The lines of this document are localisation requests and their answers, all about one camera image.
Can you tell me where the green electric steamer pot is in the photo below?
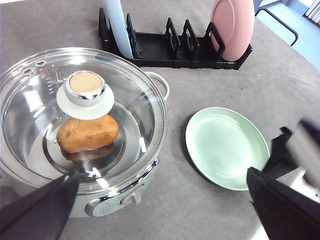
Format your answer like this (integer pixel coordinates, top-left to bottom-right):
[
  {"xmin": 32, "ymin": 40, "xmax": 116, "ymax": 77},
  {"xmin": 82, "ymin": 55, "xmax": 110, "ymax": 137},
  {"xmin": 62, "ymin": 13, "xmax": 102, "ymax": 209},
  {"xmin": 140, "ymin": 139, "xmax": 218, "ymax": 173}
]
[{"xmin": 0, "ymin": 47, "xmax": 170, "ymax": 218}]

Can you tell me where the glass pot lid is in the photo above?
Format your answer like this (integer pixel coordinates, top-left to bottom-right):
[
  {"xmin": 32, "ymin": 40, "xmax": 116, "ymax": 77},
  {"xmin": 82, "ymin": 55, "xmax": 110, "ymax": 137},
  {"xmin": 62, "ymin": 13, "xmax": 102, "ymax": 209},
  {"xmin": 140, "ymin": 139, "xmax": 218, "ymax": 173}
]
[{"xmin": 0, "ymin": 47, "xmax": 168, "ymax": 191}]

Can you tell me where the green plate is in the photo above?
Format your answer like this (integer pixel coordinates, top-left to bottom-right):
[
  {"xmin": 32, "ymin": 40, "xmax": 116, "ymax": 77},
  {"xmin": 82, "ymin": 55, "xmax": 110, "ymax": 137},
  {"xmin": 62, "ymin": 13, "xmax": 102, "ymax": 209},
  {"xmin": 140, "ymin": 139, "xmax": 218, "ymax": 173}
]
[{"xmin": 185, "ymin": 107, "xmax": 271, "ymax": 191}]

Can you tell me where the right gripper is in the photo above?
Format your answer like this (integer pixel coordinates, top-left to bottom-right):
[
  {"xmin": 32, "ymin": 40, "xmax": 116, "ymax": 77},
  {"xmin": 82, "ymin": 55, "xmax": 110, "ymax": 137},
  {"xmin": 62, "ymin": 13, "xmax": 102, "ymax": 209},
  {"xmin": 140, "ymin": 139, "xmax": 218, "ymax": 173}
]
[{"xmin": 262, "ymin": 118, "xmax": 320, "ymax": 202}]

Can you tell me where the black dish rack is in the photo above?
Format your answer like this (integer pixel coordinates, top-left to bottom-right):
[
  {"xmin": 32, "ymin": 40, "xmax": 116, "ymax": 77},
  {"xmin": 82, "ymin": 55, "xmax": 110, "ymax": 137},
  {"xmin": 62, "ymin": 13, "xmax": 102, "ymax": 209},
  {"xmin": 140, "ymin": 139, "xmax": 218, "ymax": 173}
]
[{"xmin": 98, "ymin": 8, "xmax": 253, "ymax": 71}]

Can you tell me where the pink plate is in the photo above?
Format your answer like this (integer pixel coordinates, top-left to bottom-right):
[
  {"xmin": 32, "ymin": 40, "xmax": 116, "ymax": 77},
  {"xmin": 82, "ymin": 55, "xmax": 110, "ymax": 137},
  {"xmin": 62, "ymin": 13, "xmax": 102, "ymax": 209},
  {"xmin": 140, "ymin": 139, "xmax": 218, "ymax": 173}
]
[{"xmin": 210, "ymin": 0, "xmax": 255, "ymax": 62}]

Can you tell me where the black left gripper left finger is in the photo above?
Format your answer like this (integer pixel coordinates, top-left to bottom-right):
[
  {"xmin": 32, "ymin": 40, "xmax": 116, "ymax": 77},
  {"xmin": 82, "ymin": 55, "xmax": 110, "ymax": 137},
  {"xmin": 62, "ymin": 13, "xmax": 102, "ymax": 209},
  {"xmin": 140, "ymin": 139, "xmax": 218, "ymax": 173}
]
[{"xmin": 0, "ymin": 170, "xmax": 80, "ymax": 240}]

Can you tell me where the blue plate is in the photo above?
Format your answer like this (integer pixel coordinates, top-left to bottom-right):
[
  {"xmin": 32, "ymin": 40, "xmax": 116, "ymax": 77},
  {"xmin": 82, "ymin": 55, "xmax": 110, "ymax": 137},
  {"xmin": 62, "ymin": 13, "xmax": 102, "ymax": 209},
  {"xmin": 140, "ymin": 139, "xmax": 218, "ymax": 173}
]
[{"xmin": 105, "ymin": 0, "xmax": 134, "ymax": 59}]

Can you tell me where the black metal chair frame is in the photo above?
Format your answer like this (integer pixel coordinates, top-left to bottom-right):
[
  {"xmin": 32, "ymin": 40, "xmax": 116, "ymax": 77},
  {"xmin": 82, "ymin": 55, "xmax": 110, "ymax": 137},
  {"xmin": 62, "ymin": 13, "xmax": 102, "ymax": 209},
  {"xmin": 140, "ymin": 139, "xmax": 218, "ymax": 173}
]
[{"xmin": 254, "ymin": 8, "xmax": 299, "ymax": 46}]

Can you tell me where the brown potato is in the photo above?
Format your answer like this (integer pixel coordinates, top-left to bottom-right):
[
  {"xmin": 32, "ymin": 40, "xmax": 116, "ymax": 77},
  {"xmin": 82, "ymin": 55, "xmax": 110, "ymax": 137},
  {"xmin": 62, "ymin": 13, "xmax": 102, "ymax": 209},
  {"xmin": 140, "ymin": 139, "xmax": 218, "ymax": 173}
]
[{"xmin": 57, "ymin": 114, "xmax": 119, "ymax": 153}]

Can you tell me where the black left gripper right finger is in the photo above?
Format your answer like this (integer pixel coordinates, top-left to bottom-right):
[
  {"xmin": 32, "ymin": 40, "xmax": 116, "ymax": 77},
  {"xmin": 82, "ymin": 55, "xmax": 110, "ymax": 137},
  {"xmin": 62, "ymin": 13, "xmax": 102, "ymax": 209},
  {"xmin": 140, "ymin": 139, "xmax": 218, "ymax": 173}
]
[{"xmin": 246, "ymin": 167, "xmax": 320, "ymax": 240}]

